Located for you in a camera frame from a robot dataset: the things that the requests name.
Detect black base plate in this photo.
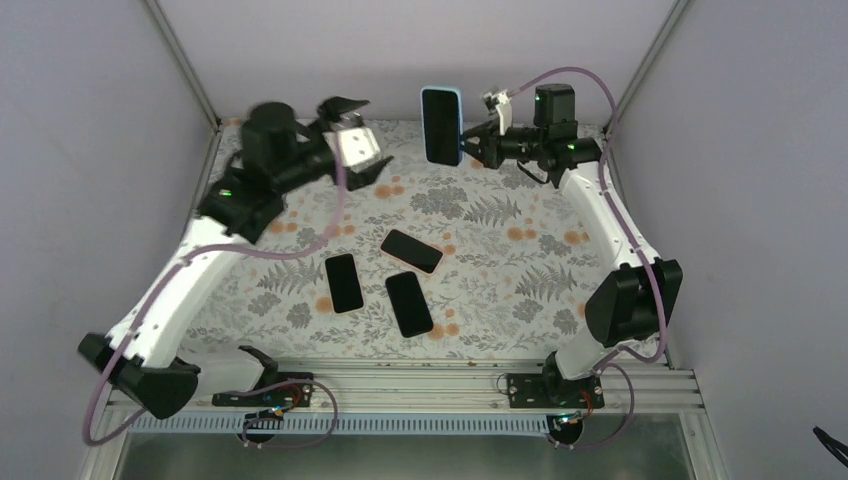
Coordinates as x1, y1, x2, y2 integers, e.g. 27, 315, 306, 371
506, 373, 605, 409
211, 372, 314, 409

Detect phone in peach case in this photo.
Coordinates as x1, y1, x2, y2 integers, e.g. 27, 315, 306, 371
324, 253, 365, 314

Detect black object at corner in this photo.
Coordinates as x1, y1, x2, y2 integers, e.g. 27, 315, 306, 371
813, 426, 848, 467

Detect black phone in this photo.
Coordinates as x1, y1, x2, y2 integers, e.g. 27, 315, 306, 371
385, 271, 434, 338

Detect phone in pink case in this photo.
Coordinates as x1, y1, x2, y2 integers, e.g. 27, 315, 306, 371
379, 229, 444, 275

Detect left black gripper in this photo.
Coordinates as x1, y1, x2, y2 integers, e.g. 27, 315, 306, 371
279, 98, 393, 194

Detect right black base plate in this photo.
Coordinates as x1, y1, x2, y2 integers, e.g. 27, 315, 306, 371
506, 373, 605, 409

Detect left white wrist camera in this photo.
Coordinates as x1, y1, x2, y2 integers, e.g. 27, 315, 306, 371
334, 127, 381, 171

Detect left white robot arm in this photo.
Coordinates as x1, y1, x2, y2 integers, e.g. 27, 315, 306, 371
78, 96, 390, 419

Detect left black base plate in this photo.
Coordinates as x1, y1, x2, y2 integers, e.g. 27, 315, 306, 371
211, 372, 314, 409

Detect perforated cable duct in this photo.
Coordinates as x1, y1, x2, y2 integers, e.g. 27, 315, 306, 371
130, 412, 549, 437

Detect aluminium rail frame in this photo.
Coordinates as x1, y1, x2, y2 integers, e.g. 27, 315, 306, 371
105, 360, 705, 415

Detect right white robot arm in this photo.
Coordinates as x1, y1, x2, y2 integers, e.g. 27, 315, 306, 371
461, 84, 683, 407

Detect floral patterned mat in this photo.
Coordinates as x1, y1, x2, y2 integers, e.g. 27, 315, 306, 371
181, 121, 608, 360

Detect light blue phone case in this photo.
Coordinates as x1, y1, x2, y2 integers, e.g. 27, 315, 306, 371
419, 86, 464, 168

